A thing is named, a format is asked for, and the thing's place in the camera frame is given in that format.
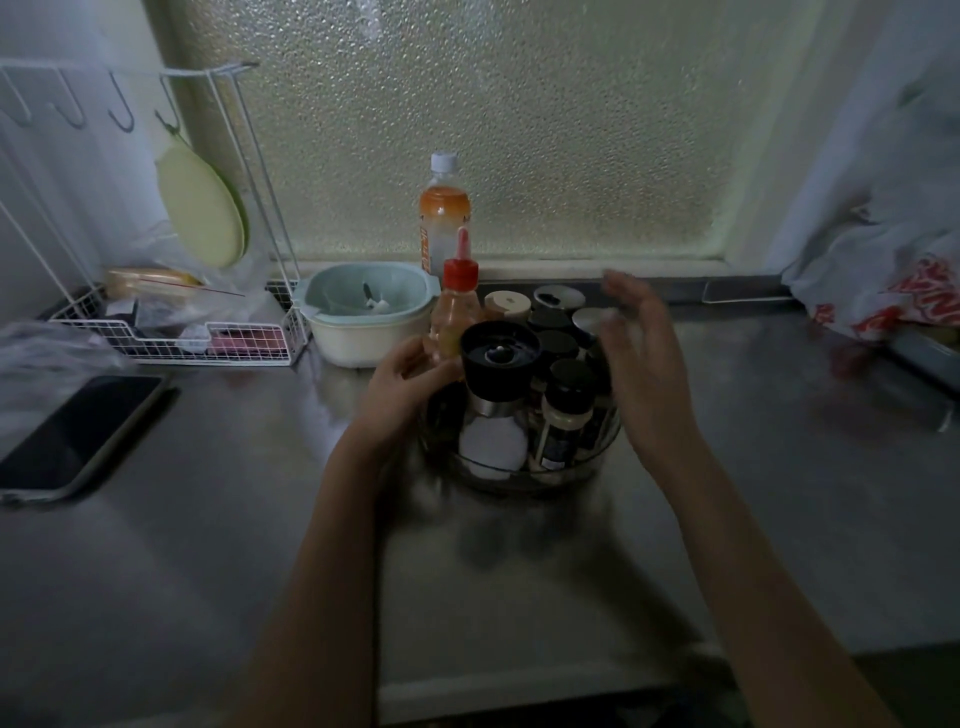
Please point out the person's left forearm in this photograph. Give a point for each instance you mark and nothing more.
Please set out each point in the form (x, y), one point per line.
(315, 600)

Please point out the person's right forearm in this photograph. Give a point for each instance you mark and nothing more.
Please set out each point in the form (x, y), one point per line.
(772, 600)

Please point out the grey lid glass shaker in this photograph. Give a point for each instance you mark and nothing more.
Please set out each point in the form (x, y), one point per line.
(559, 298)

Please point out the large clear plastic bag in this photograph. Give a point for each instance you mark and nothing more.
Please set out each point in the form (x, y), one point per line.
(37, 356)

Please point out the black smartphone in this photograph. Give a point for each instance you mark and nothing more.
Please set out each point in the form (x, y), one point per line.
(75, 431)

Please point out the small white utensil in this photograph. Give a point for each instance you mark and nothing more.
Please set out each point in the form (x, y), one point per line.
(373, 300)

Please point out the frosted glass window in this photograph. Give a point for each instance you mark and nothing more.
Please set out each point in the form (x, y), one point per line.
(487, 120)

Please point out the white plastic bag red print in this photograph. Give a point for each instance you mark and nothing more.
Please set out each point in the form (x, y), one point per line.
(862, 277)

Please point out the small pink packet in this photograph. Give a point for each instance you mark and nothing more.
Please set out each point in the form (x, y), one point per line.
(240, 341)

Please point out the steel lid glass jar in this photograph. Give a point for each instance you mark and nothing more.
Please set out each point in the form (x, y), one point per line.
(592, 319)

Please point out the red cap sauce bottle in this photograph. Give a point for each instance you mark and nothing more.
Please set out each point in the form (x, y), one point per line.
(454, 315)

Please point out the orange drink bottle white cap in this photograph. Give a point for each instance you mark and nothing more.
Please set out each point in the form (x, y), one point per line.
(444, 217)

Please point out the black top salt grinder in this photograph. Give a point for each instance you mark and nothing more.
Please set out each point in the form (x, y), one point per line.
(499, 360)

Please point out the yellow packet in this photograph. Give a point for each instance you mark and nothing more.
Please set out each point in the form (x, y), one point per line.
(150, 277)

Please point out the pale yellow round plate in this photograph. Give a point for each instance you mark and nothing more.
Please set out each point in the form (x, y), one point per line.
(199, 210)

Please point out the beige lid white shaker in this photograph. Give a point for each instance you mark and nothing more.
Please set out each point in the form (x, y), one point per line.
(508, 304)

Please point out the clear round turntable tray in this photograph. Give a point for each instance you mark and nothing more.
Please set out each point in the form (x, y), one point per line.
(585, 469)

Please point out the grey metal container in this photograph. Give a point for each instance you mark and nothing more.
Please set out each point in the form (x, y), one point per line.
(926, 352)

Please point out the teal and white bowl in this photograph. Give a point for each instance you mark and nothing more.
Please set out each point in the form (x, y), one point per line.
(337, 289)

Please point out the person's right hand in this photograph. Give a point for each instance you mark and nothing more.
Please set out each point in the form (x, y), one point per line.
(649, 382)

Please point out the person's left hand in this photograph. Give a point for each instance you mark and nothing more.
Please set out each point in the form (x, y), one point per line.
(397, 401)

